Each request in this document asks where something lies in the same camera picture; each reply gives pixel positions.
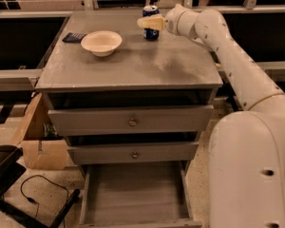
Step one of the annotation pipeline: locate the grey drawer cabinet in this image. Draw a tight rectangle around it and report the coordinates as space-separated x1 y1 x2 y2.
34 9 223 176

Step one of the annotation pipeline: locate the blue pepsi can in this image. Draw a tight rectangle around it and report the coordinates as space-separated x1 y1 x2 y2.
142 5 159 41

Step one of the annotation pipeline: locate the middle grey drawer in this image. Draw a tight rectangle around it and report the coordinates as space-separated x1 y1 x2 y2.
67 142 199 165

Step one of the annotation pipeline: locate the cardboard box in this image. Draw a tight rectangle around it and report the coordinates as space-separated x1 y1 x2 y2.
10 93 69 170

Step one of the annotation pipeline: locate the dark calculator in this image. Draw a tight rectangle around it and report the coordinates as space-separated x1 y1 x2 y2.
63 32 85 43

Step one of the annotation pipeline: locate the white bowl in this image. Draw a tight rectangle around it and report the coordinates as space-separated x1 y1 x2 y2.
81 30 123 57

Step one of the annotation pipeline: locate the black chair left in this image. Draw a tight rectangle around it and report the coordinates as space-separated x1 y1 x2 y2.
0 144 80 228

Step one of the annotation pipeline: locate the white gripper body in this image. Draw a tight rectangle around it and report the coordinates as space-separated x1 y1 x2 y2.
165 4 199 38

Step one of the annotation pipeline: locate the black cable on floor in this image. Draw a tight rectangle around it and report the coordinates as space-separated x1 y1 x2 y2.
20 175 70 228

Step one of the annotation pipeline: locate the bottom grey open drawer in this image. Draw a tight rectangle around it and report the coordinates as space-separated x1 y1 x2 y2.
79 161 202 228

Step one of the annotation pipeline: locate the top grey drawer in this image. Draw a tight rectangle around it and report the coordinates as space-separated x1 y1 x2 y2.
48 105 213 136

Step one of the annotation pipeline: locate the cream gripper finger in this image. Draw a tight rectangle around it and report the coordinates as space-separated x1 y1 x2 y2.
137 14 165 30

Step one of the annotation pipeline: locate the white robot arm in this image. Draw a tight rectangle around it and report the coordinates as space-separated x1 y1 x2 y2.
138 5 285 228

